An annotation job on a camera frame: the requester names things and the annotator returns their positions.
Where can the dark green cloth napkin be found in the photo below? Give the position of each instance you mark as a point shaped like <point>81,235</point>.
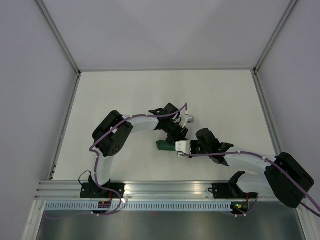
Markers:
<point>163,145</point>

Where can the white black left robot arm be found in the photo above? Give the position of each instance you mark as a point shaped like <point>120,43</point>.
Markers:
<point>112,133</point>

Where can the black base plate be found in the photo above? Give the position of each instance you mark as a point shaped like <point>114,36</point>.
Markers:
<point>229,191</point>
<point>92,191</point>

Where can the aluminium mounting rail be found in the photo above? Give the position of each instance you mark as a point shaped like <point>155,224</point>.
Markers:
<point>134,190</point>

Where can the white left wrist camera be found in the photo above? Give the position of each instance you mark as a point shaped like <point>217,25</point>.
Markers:
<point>186,118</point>

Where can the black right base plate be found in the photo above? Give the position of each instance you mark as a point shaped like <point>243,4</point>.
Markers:
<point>229,191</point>

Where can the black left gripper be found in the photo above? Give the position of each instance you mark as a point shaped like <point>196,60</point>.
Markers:
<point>178,136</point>

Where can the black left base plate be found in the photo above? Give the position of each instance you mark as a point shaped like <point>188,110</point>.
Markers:
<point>92,191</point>

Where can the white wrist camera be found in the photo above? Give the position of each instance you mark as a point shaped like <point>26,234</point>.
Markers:
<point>183,147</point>
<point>186,118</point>

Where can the white slotted cable duct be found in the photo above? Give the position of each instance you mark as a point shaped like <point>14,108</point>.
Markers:
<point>155,206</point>

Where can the aluminium enclosure frame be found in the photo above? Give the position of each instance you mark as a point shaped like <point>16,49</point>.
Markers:
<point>163,35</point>

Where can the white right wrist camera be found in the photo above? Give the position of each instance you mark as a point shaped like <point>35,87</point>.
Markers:
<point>183,147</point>

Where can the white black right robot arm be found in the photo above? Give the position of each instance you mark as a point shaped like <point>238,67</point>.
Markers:
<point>279,176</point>

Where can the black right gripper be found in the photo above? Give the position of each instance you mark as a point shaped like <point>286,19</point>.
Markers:
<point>192,143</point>

